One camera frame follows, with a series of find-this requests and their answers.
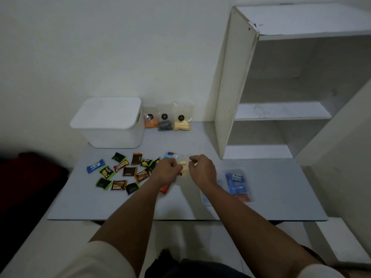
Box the person's left hand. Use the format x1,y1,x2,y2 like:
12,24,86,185
150,158,184,187

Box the person's right hand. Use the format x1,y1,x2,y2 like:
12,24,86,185
188,154,218,192

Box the bag of yellow sticks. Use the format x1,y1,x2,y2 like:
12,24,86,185
177,154,198,180
173,102,194,132

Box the red yellow candy bar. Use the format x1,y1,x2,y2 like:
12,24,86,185
113,160,130,173

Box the clear bag of dark snacks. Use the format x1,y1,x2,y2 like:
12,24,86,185
158,105,174,132

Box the cluster of dark candy packets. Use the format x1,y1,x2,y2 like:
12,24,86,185
95,152,162,196

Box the clear bag of orange snacks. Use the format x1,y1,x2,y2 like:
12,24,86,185
143,107,159,129

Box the blue twist-end candy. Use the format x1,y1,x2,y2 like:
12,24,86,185
86,159,106,174

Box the white lidded storage box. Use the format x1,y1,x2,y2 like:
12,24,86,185
70,97,145,149

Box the person's right forearm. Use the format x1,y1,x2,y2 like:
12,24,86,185
203,185,322,278

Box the person's left forearm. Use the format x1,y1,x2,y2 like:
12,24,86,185
88,179,166,275

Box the person's black shorts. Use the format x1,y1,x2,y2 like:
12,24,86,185
144,249,253,278

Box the person's white shirt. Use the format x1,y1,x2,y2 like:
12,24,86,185
55,241,345,278

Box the white shelf cabinet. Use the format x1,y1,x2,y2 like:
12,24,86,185
214,2,371,159

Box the dark red blanket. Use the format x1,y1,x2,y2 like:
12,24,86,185
0,152,70,258

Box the white low block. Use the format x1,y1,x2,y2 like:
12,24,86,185
316,218,371,264

